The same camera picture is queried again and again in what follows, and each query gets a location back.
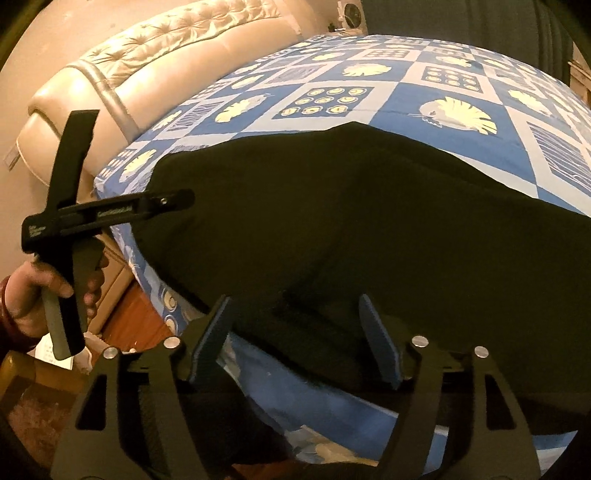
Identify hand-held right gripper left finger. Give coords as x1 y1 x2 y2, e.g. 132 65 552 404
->
50 295 234 480

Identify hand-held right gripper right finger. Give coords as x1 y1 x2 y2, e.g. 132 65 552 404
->
358 293 542 480

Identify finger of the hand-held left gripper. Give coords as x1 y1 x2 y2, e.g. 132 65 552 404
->
135 189 195 220

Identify black pants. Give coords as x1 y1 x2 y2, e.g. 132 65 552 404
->
131 121 591 437

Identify person's left hand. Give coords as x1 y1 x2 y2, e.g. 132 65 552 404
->
6 251 112 334

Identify cream bedside cabinet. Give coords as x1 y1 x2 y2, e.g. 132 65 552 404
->
86 230 139 335

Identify white crumpled bag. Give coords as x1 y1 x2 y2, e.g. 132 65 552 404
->
36 333 122 376

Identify cream tufted headboard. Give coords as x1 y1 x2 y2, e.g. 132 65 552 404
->
4 0 334 181

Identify brown wooden box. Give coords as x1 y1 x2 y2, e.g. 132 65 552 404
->
0 350 89 444

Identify blue patterned bed sheet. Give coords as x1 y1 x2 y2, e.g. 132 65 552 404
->
92 33 591 467

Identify dark green curtain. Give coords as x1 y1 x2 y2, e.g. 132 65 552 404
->
360 0 579 85

